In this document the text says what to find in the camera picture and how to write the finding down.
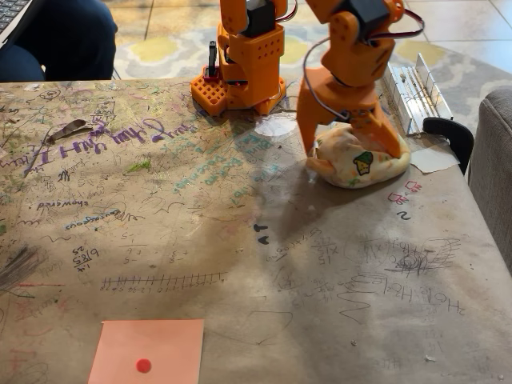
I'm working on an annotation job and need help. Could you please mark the grey upholstered sofa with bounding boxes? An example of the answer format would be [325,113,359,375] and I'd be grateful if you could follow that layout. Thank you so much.
[467,88,512,277]

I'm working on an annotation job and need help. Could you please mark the small black red base clamp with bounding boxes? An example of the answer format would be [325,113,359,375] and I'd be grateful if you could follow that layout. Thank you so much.
[202,39,221,83]

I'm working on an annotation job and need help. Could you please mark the orange robot arm with base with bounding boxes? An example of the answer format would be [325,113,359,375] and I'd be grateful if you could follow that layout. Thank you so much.
[190,0,406,117]

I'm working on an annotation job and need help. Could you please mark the pink sticky note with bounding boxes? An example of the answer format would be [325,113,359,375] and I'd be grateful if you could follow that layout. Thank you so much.
[87,318,204,384]

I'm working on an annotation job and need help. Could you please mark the black table clamp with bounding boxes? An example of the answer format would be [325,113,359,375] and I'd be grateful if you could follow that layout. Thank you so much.
[422,117,475,177]

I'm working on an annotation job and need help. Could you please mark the person's dark blue trouser legs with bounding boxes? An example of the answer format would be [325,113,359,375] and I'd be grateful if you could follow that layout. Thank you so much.
[0,0,118,83]

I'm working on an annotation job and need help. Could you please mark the silver laptop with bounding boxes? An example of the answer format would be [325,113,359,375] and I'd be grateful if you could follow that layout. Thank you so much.
[0,0,34,49]

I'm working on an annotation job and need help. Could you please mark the robot arm servo cable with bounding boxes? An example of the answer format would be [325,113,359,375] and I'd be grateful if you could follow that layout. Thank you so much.
[302,7,426,122]

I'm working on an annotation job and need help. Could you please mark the brown scribbled paper table cover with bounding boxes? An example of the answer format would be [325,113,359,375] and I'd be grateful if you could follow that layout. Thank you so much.
[0,74,512,384]

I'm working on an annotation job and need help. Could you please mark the grey yellow patterned rug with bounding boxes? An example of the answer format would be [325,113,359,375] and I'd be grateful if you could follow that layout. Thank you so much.
[114,24,512,121]

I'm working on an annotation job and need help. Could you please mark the plush cat toy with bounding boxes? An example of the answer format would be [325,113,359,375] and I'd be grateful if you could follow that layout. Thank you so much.
[306,122,412,189]

